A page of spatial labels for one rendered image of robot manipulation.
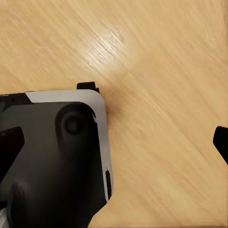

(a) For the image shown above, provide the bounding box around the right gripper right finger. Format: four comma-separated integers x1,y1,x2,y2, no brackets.
213,126,228,164

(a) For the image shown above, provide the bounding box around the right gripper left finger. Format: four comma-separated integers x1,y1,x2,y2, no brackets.
0,126,25,183

